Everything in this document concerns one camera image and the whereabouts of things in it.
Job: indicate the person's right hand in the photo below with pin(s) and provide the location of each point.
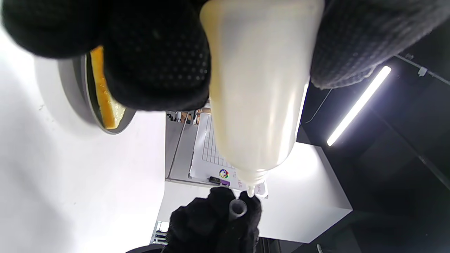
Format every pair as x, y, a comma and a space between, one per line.
204, 228

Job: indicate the person's left hand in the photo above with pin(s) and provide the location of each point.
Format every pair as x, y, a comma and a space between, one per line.
151, 52

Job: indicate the small translucent bottle cap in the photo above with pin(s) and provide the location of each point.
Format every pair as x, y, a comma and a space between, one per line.
238, 208

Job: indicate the yellow toast slice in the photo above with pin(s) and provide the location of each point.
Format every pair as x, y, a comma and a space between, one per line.
105, 105

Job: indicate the grey round plate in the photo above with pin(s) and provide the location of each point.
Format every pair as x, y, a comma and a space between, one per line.
75, 91

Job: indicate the translucent white honey bottle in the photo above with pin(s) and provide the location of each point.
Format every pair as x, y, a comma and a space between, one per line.
260, 88

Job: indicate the black purple whiteboard eraser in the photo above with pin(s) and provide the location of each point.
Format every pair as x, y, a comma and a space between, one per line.
219, 181

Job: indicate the round multicolour magnet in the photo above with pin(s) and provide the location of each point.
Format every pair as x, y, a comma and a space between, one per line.
223, 173

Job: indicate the long ceiling light tube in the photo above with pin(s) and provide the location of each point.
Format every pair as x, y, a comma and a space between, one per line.
358, 105

